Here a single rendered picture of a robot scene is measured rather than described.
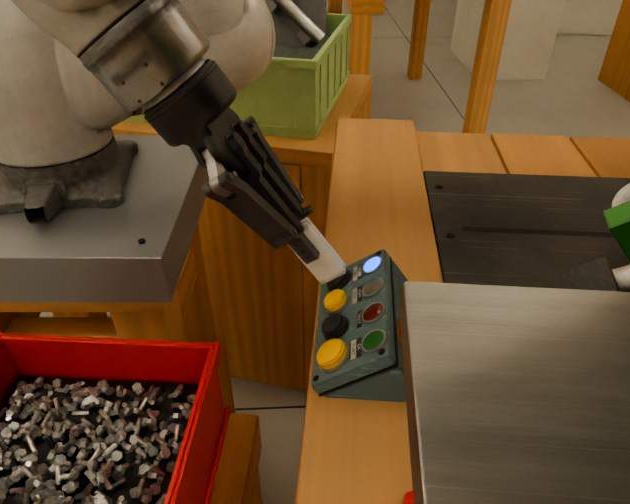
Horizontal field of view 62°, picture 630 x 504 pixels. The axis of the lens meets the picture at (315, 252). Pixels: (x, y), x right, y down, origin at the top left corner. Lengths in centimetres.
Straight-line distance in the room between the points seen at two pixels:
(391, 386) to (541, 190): 45
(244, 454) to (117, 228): 31
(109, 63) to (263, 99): 76
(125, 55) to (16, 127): 31
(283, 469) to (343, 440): 104
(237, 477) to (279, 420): 103
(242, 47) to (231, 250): 70
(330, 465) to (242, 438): 16
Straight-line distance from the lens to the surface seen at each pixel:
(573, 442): 19
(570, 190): 84
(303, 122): 117
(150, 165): 82
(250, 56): 76
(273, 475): 149
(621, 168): 99
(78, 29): 44
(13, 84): 70
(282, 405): 161
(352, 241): 65
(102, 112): 72
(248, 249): 132
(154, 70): 43
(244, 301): 144
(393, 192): 76
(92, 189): 74
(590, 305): 25
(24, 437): 54
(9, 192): 78
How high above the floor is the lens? 128
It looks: 36 degrees down
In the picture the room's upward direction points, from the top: straight up
